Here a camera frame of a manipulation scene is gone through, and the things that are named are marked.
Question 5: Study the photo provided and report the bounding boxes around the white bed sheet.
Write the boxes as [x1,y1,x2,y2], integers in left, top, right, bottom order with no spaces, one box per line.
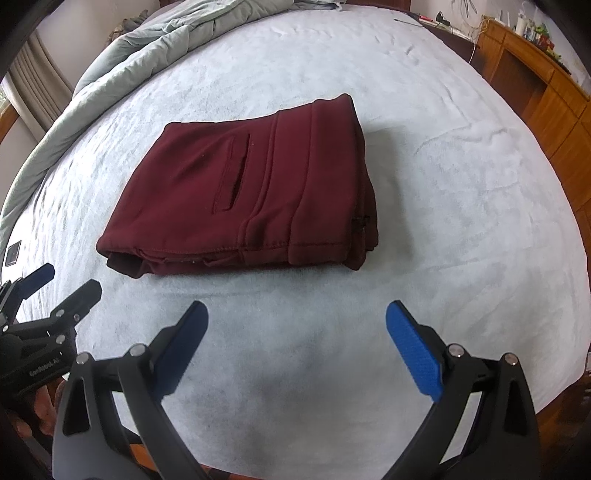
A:
[0,2,591,476]

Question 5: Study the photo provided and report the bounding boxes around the beige curtain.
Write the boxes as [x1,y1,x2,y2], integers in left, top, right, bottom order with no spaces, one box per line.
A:
[0,32,75,144]

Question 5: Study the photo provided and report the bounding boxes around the grey duvet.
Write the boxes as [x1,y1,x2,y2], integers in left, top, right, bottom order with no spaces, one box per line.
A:
[0,0,342,241]

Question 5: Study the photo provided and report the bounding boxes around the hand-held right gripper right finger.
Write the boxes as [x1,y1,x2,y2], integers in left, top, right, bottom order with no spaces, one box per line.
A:
[381,300,541,480]

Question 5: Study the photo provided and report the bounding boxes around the dark wooden bed frame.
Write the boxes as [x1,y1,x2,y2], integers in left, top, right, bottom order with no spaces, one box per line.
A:
[425,16,483,70]

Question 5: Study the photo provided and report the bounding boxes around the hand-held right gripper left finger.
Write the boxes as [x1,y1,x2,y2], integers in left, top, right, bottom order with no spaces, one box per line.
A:
[52,300,211,480]

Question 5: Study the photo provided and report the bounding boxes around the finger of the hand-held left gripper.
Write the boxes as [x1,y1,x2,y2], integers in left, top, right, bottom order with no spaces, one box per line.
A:
[0,263,56,324]
[44,279,103,333]

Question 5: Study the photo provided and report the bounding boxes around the person's left hand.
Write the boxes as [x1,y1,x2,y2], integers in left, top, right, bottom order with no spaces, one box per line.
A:
[0,377,70,444]

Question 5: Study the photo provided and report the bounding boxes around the camouflage cloth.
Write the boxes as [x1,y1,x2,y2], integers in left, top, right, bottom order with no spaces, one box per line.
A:
[108,16,151,40]

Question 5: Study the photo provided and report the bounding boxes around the orange wooden cabinet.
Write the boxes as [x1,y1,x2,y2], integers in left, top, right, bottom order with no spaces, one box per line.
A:
[475,18,591,204]

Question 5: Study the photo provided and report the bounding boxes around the white cable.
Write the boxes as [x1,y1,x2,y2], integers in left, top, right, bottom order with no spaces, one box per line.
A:
[466,14,490,65]

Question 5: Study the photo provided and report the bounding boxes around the maroon pants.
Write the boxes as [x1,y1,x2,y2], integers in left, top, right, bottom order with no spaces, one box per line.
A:
[96,93,380,280]

